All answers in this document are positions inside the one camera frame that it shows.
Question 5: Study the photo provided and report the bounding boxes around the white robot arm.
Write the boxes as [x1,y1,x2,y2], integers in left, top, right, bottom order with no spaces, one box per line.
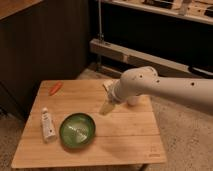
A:
[99,66,213,115]

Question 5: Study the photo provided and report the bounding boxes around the white cup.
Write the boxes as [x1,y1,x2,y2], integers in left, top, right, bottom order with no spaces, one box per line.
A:
[127,96,140,106]

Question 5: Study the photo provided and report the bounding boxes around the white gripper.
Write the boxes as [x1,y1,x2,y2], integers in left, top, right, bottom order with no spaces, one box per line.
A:
[99,84,123,115]

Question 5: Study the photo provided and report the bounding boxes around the orange carrot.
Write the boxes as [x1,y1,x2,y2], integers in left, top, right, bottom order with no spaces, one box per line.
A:
[49,82,63,96]

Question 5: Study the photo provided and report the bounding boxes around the white tube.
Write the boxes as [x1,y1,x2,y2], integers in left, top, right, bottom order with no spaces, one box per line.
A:
[41,107,56,143]

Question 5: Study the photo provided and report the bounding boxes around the dark wooden cabinet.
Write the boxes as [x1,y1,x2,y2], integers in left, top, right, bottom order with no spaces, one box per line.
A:
[0,0,90,118]

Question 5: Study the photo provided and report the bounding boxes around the wooden table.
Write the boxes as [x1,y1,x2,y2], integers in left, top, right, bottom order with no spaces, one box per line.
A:
[12,80,166,169]

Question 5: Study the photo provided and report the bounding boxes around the metal shelf rack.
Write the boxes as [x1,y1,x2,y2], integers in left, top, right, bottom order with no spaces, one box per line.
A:
[90,1,213,79]

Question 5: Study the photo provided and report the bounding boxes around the green ceramic bowl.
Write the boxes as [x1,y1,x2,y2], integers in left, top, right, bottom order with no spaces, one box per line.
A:
[59,113,96,149]

